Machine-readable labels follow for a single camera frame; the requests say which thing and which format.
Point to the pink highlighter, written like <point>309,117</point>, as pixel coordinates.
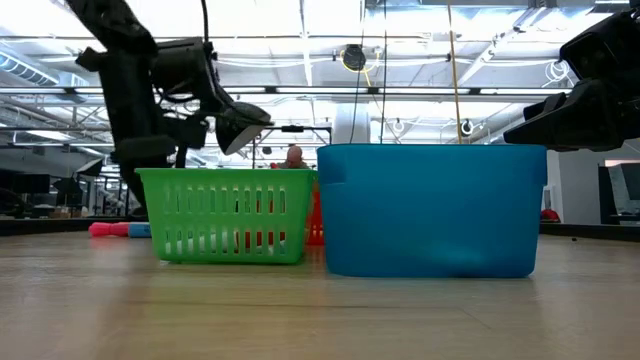
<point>107,229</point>

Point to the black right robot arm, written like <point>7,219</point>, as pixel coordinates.
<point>610,50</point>

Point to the black gooseneck desk lamp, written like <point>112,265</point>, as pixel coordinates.
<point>240,122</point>

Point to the black aluminium table frame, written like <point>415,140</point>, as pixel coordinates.
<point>30,226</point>

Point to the black background rig frame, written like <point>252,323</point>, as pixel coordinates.
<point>300,128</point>

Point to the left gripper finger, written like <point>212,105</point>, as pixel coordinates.
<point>131,185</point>

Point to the teal plastic bin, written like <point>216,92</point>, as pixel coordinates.
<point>430,215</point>

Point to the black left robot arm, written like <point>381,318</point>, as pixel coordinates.
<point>125,85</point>

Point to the person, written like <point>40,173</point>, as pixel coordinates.
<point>294,155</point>

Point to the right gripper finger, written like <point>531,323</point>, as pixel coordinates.
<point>547,106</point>
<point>550,132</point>

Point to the green slotted plastic basket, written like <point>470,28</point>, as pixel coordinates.
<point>225,175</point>

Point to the red round object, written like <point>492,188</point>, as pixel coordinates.
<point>550,216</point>

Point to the red slotted plastic basket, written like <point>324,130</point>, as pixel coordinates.
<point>316,225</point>

